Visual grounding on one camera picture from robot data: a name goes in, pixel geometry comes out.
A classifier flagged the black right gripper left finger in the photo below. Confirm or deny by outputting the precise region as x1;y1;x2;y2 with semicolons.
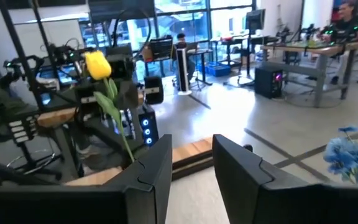
0;133;173;224

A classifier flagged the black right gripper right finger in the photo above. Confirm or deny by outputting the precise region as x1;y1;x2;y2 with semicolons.
211;133;358;224

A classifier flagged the blue artificial flower bunch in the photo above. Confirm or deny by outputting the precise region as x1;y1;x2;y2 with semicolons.
323;105;358;185

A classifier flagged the yellow artificial tulip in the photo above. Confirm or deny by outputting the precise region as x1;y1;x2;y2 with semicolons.
84;50;135;164

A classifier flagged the computer tower with blue lights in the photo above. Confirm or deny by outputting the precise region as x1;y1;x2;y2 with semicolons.
137;104;160;147

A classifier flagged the black box with white label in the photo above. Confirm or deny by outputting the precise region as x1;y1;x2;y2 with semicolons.
144;75;165;106

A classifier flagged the computer tower with pink light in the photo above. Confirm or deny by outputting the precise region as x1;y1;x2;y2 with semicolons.
254;67;284;100

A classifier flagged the blue plastic bin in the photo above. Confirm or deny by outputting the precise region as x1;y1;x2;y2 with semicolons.
197;60;232;78

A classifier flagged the white tower fan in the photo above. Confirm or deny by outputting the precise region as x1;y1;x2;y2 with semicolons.
175;48;193;96

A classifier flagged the black standing desk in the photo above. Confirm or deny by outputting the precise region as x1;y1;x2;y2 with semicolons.
186;46;214;86

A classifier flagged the person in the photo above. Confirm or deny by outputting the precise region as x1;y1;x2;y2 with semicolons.
174;32;197;83
320;1;358;85

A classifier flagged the wood-topped workbench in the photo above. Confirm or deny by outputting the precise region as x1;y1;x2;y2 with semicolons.
261;42;358;108

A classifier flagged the black computer monitor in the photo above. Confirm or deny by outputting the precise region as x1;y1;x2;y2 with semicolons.
246;8;266;32

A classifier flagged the dark hanging screen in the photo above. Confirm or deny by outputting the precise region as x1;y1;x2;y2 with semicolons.
87;0;157;24

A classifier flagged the black metal table frame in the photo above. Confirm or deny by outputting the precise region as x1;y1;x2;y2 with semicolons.
171;157;216;181

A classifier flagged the black frame post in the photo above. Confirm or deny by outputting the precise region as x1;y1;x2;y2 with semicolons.
0;0;43;113

